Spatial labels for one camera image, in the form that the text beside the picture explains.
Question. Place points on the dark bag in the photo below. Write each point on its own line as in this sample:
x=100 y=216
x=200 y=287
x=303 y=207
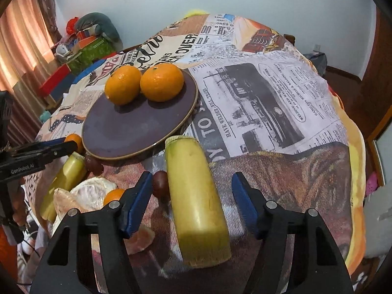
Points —
x=317 y=61

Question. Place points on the large peeled sugarcane piece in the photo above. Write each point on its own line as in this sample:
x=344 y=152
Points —
x=194 y=199

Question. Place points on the peeled pomelo chunk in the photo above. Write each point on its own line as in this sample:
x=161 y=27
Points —
x=82 y=194

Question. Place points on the person's left hand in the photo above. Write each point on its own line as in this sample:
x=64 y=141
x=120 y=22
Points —
x=19 y=203

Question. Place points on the small orange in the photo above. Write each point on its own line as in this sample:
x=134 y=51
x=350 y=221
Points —
x=113 y=196
x=75 y=142

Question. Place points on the pink slipper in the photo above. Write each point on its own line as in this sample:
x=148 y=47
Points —
x=371 y=183

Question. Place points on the grey stuffed toy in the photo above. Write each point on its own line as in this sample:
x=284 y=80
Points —
x=98 y=26

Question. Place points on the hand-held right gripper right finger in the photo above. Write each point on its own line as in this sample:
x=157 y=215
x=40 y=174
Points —
x=245 y=203

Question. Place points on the pink curtain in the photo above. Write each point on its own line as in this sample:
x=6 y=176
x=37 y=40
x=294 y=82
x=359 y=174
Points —
x=21 y=46

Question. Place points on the dark red jujube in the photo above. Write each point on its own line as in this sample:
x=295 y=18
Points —
x=93 y=164
x=160 y=183

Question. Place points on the red plastic bag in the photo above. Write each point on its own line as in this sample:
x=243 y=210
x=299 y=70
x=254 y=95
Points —
x=71 y=24

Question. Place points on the wooden door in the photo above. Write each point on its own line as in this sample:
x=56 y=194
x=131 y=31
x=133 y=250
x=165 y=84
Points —
x=376 y=67

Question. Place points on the newspaper print blanket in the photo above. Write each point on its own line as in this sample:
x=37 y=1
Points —
x=275 y=104

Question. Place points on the large orange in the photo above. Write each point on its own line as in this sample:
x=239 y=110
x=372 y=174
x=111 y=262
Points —
x=161 y=82
x=123 y=84

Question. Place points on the round purple plate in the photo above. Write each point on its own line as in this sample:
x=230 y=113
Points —
x=137 y=125

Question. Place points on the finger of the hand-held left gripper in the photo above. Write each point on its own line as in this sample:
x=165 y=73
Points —
x=59 y=152
x=50 y=143

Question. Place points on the orange box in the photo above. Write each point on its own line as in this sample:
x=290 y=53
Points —
x=88 y=41

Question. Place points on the green patterned box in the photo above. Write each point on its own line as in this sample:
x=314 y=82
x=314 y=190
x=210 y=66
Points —
x=92 y=55

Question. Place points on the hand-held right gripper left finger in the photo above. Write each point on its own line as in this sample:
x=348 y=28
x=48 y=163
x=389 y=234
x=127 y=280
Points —
x=138 y=203

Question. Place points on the wooden chair back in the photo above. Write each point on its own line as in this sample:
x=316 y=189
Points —
x=289 y=39

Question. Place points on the slim peeled sugarcane piece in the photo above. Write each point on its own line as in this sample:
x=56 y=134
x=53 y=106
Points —
x=62 y=183

